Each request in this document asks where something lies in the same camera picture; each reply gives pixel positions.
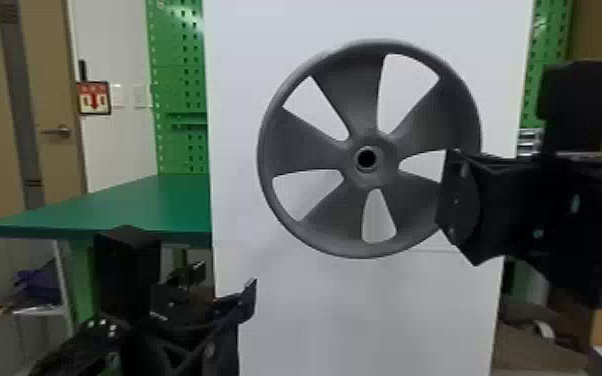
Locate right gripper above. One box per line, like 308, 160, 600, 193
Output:
435, 148, 602, 296

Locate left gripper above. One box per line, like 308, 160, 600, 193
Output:
121, 260, 258, 376

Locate grey wheel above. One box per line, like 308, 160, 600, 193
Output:
256, 38, 483, 260

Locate white panel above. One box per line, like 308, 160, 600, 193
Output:
202, 0, 535, 376

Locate brown door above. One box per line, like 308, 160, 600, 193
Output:
17, 0, 89, 209

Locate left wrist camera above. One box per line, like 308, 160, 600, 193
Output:
92, 225, 164, 323

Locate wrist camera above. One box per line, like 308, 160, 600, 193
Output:
536, 59, 602, 156
92, 225, 164, 323

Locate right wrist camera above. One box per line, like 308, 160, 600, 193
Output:
536, 59, 602, 156

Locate metal door handle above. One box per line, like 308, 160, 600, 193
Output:
38, 125, 73, 140

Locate red and white wall sign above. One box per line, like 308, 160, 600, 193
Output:
75, 80, 113, 116

